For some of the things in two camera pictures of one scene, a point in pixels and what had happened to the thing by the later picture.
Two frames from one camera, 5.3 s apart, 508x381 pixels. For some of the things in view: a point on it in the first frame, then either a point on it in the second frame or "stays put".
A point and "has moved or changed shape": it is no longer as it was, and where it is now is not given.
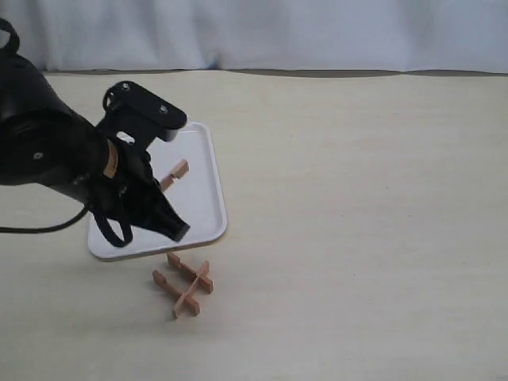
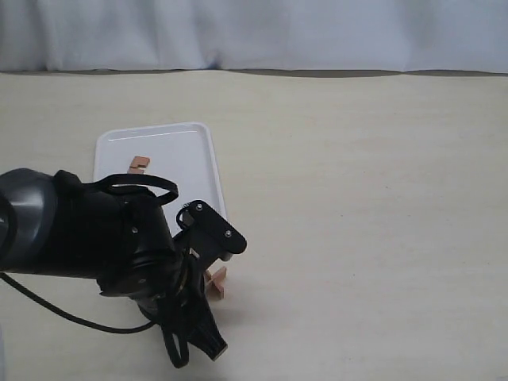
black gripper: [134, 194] to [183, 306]
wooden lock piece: [177, 172] has moved or changed shape
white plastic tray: [197, 196] stays put
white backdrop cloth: [344, 36] stays put
